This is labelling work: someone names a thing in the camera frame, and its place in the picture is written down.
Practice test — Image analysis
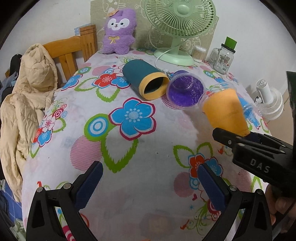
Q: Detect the blue checkered bedding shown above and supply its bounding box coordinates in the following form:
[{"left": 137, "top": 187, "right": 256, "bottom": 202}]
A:
[{"left": 1, "top": 179, "right": 23, "bottom": 233}]

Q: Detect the green desk fan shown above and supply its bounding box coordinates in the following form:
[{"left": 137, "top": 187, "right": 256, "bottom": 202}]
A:
[{"left": 144, "top": 1, "right": 216, "bottom": 66}]

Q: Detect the purple plush bunny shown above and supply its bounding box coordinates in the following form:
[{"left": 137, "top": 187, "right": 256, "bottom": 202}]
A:
[{"left": 100, "top": 9, "right": 137, "bottom": 55}]

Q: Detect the wooden chair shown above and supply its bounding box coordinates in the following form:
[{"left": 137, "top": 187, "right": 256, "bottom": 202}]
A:
[{"left": 4, "top": 24, "right": 98, "bottom": 82}]

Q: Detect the cotton swab container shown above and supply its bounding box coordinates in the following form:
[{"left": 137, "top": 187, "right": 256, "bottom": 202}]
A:
[{"left": 192, "top": 46, "right": 207, "bottom": 62}]

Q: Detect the beige puffer jacket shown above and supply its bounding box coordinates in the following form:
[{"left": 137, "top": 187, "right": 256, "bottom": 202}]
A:
[{"left": 1, "top": 43, "right": 58, "bottom": 202}]

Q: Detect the white clip fan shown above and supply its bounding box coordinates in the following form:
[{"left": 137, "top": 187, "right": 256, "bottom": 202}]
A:
[{"left": 255, "top": 79, "right": 283, "bottom": 121}]

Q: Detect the glass jar with green lid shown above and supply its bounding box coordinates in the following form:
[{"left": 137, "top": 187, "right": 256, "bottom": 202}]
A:
[{"left": 209, "top": 37, "right": 237, "bottom": 74}]

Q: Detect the orange plastic cup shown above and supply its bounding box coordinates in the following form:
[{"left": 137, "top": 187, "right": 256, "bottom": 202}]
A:
[{"left": 200, "top": 88, "right": 250, "bottom": 137}]

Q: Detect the person's right hand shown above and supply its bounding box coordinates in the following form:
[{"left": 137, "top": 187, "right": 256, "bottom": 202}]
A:
[{"left": 265, "top": 184, "right": 296, "bottom": 233}]

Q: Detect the teal cup with yellow rim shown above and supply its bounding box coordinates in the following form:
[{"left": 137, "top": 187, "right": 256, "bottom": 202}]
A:
[{"left": 122, "top": 59, "right": 170, "bottom": 100}]

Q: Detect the floral tablecloth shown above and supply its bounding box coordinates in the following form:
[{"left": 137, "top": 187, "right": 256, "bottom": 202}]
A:
[{"left": 22, "top": 49, "right": 267, "bottom": 240}]

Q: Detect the purple plastic cup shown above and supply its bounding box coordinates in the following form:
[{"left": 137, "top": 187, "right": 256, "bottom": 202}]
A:
[{"left": 166, "top": 70, "right": 205, "bottom": 109}]

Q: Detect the white fan cable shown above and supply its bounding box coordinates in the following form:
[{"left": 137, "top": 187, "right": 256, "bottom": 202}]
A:
[{"left": 154, "top": 38, "right": 188, "bottom": 72}]

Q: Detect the beige patterned board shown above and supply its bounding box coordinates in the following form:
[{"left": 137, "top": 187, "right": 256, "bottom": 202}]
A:
[{"left": 90, "top": 0, "right": 219, "bottom": 54}]

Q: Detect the blue plastic cup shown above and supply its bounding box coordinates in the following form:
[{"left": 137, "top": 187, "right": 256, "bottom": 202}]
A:
[{"left": 237, "top": 93, "right": 261, "bottom": 126}]

